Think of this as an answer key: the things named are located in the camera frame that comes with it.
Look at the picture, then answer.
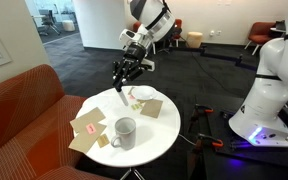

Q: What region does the yellow green sugar packet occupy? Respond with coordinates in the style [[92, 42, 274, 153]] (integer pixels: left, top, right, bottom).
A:
[[131, 103, 143, 110]]

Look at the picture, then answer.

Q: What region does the white ceramic plate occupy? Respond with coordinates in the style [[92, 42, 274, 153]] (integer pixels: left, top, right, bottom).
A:
[[131, 86, 156, 100]]

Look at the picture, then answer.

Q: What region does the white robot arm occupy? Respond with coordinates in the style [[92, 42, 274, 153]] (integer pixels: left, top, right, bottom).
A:
[[113, 0, 175, 92]]

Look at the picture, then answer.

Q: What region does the orange black clamp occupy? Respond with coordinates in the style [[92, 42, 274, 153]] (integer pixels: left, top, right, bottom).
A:
[[188, 104, 214, 131], [187, 133, 224, 180]]

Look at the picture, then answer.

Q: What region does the red chair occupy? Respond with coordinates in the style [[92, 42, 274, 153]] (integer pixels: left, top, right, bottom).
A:
[[245, 22, 275, 54]]

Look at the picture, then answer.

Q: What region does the beige round ottoman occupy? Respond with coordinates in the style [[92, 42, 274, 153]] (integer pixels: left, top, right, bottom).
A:
[[187, 32, 203, 48]]

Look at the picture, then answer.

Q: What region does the tan sugar packet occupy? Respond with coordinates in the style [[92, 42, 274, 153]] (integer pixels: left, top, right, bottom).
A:
[[97, 134, 110, 148]]

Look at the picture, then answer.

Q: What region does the brown napkin under plate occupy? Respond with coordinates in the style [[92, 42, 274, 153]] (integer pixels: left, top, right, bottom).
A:
[[128, 86, 135, 95]]

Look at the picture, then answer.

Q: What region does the large brown paper napkin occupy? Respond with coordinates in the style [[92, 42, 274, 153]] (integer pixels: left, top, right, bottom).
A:
[[141, 99, 163, 118]]

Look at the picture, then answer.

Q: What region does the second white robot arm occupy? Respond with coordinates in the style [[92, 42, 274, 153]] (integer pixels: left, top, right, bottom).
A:
[[229, 16, 288, 147]]

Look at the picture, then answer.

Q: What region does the round white table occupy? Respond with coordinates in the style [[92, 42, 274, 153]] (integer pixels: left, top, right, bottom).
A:
[[78, 85, 181, 167]]

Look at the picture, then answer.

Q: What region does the white ceramic mug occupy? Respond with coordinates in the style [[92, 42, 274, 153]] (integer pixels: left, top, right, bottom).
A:
[[111, 117, 136, 150]]

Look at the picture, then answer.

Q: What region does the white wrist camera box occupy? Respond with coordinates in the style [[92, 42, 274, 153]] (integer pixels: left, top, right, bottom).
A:
[[119, 29, 138, 43]]

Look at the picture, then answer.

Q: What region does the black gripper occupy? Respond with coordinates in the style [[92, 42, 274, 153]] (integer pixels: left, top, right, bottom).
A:
[[113, 34, 151, 92]]

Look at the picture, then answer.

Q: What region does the red orange sofa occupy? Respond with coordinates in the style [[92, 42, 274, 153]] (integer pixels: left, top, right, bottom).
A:
[[0, 64, 109, 180]]

